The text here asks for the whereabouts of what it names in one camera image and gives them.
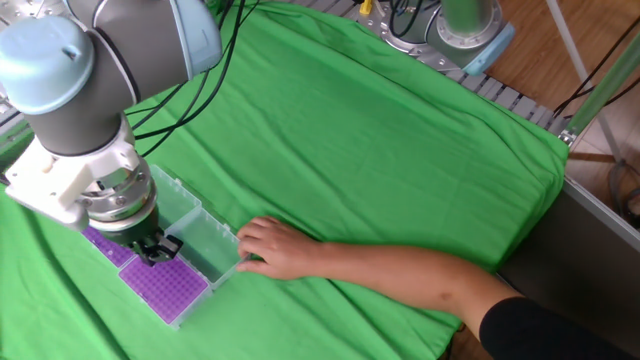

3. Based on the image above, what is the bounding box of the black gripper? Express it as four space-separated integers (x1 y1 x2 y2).
102 207 184 267

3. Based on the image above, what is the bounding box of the clear tip box purple rack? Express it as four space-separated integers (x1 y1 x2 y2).
118 207 251 329

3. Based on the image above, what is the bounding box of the clear tip box holding tips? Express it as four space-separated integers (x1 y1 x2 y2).
82 164 204 269

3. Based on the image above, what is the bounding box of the person's bare forearm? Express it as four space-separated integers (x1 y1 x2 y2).
312 242 524 341

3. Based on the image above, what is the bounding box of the person's bare hand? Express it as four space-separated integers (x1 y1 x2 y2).
234 215 324 281

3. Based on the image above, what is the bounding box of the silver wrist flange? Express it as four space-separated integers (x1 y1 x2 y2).
82 159 159 234

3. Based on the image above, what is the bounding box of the green table cloth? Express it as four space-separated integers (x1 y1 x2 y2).
0 0 571 360

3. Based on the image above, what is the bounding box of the black shirt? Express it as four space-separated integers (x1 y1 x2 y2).
478 297 640 360

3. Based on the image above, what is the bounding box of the white metal pole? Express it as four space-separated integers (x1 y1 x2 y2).
543 0 625 162

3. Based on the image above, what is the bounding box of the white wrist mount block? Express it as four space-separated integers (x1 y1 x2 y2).
4 114 144 231

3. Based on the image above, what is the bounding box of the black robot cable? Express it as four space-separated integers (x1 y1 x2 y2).
124 0 236 131
134 0 261 159

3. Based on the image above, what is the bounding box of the black base cable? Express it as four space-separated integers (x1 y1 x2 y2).
387 0 441 40

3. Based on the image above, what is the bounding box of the green wrapped frame post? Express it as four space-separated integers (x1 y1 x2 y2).
558 29 640 146

